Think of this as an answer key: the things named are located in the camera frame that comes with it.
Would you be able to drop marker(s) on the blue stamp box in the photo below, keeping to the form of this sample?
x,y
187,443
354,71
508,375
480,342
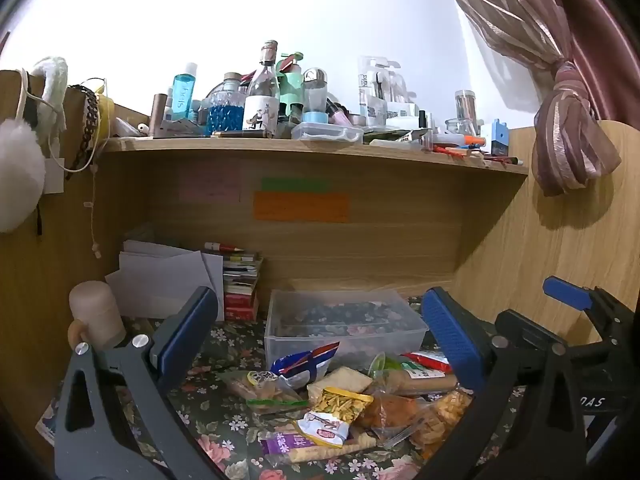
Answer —
x,y
498,141

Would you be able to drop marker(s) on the wooden shelf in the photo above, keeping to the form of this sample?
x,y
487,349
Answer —
x,y
315,152

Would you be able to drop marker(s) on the orange sticky note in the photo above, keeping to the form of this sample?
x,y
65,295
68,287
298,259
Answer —
x,y
301,206

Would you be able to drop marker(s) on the orange snack bag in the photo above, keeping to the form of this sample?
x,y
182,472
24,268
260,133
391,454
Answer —
x,y
392,410

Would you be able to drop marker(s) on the stack of books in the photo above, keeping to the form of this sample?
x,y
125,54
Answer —
x,y
242,282

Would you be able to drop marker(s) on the yellow round object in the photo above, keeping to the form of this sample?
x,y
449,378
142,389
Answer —
x,y
106,110

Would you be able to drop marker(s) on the green-sealed zip bag of biscuits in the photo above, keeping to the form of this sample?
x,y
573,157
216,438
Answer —
x,y
260,390

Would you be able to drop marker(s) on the white plush headband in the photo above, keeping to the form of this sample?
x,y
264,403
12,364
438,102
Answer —
x,y
50,90

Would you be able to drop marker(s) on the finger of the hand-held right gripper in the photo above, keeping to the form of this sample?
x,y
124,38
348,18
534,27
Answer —
x,y
567,292
525,327

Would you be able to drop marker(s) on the brown braided headband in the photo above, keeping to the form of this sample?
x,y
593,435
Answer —
x,y
89,125

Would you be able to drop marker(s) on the beige wooden mallet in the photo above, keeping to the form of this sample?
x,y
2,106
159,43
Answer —
x,y
95,317

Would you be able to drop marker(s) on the green snack packet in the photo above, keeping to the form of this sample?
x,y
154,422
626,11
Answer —
x,y
379,364

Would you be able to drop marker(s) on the orange marker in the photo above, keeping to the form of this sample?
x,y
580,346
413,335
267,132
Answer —
x,y
470,139

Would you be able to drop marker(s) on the blue white snack packet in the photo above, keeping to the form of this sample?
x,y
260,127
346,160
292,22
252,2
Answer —
x,y
302,362

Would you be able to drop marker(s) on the white paper sheets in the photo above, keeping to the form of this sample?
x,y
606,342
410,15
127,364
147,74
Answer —
x,y
160,275

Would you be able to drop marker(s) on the brown bread roll packet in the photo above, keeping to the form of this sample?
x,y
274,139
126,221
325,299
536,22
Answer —
x,y
425,384

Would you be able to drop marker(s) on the clear bottle with silver cap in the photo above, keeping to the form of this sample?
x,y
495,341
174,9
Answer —
x,y
314,91

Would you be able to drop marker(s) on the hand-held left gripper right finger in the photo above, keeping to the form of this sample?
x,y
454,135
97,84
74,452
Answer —
x,y
450,340

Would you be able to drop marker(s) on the glass bottle with blue beads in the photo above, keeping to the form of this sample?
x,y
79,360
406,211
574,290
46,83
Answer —
x,y
225,107

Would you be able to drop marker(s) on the glass jar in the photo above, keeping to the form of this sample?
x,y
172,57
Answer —
x,y
465,105

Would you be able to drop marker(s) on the red marker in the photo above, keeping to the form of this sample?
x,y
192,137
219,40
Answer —
x,y
222,247

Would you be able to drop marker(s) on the white fluffy pompom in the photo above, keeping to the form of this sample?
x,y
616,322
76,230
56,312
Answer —
x,y
15,175

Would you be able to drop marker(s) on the green sticky note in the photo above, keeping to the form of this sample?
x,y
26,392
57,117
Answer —
x,y
296,184

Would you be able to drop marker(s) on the pink sticky note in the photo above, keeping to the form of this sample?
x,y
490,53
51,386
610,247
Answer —
x,y
210,182

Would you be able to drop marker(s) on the clear lidded plastic case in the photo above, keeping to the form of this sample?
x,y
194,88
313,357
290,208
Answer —
x,y
327,132

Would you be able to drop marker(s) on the light blue tape roll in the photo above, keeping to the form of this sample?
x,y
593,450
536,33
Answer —
x,y
315,117

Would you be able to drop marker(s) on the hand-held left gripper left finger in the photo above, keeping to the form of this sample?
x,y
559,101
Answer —
x,y
187,330

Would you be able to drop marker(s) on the square cracker packet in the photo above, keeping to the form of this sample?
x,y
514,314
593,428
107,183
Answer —
x,y
340,379

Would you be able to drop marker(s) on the pink striped curtain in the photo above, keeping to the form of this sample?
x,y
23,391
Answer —
x,y
555,60

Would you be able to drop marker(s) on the brown tube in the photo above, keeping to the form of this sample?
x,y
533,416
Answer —
x,y
159,116

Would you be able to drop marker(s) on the clear plastic storage box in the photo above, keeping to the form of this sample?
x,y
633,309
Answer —
x,y
345,320

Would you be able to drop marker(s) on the clear bottle with white label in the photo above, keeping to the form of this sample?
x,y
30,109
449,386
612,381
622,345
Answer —
x,y
262,97

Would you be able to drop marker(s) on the clear bag of crackers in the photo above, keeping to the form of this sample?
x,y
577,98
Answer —
x,y
440,417

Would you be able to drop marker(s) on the yellow snack packet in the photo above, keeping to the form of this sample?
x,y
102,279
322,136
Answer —
x,y
340,404

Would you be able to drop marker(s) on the clear blister pack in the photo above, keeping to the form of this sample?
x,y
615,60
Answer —
x,y
376,91

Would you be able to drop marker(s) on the mint green bottle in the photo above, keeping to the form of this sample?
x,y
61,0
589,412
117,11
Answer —
x,y
291,85

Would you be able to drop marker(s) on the purple snack packet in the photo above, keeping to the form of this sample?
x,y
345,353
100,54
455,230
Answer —
x,y
284,445

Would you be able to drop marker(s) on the blue mouthwash bottle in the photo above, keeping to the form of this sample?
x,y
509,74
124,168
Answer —
x,y
182,95

